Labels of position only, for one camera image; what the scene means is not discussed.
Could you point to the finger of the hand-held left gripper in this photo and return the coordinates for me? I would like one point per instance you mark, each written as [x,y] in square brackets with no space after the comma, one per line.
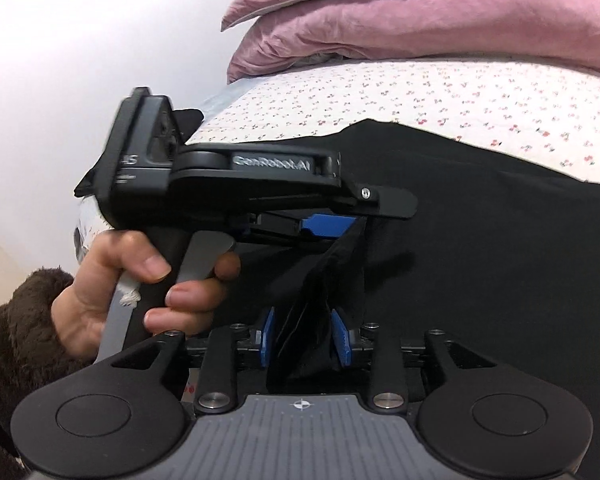
[325,226]
[390,202]

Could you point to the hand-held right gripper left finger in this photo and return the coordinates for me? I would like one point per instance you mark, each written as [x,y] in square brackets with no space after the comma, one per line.
[266,337]

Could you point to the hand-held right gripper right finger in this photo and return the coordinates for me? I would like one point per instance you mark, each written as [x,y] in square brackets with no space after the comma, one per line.
[341,340]

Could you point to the black pants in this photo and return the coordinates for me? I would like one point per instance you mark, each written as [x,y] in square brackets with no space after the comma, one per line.
[480,260]

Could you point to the person's left forearm brown sleeve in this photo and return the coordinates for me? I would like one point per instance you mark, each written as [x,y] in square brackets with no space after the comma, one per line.
[20,340]

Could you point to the person's left hand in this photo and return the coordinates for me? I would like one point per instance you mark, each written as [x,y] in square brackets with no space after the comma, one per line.
[85,305]

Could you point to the cherry print bed sheet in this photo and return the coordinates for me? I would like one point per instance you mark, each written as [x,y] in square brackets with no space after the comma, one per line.
[380,95]

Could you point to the grey bed cover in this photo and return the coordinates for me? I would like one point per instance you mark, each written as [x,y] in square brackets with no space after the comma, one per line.
[225,100]

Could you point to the pink duvet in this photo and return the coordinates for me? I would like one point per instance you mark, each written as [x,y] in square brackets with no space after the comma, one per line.
[480,15]

